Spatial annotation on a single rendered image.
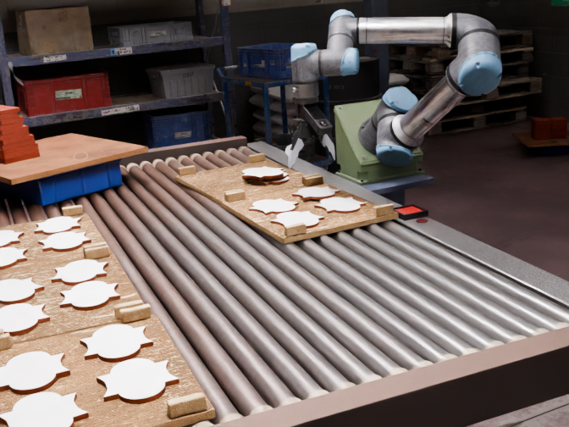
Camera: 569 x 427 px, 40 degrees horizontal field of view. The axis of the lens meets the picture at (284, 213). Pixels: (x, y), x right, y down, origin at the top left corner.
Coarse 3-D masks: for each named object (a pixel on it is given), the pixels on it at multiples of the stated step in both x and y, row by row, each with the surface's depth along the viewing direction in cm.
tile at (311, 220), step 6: (282, 216) 214; (288, 216) 214; (294, 216) 214; (300, 216) 213; (306, 216) 213; (312, 216) 212; (318, 216) 212; (276, 222) 211; (282, 222) 209; (288, 222) 209; (294, 222) 209; (300, 222) 208; (306, 222) 208; (312, 222) 208; (318, 222) 208
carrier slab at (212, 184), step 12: (228, 168) 276; (240, 168) 274; (276, 168) 271; (288, 168) 270; (180, 180) 265; (192, 180) 262; (204, 180) 261; (216, 180) 260; (228, 180) 259; (240, 180) 257; (300, 180) 253; (204, 192) 247; (216, 192) 245; (252, 192) 243; (264, 192) 242
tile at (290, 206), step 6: (252, 204) 227; (258, 204) 227; (264, 204) 226; (270, 204) 226; (276, 204) 226; (282, 204) 225; (288, 204) 225; (294, 204) 226; (252, 210) 224; (258, 210) 222; (264, 210) 221; (270, 210) 220; (276, 210) 220; (282, 210) 220; (288, 210) 219; (294, 210) 221
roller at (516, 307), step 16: (240, 160) 299; (384, 240) 202; (400, 240) 197; (416, 256) 188; (432, 256) 185; (448, 272) 177; (464, 272) 174; (480, 288) 166; (496, 288) 165; (512, 304) 157; (528, 320) 152; (544, 320) 149
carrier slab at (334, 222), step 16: (288, 192) 240; (240, 208) 227; (304, 208) 223; (320, 208) 222; (368, 208) 219; (256, 224) 213; (272, 224) 211; (320, 224) 208; (336, 224) 208; (352, 224) 208; (368, 224) 210; (288, 240) 200
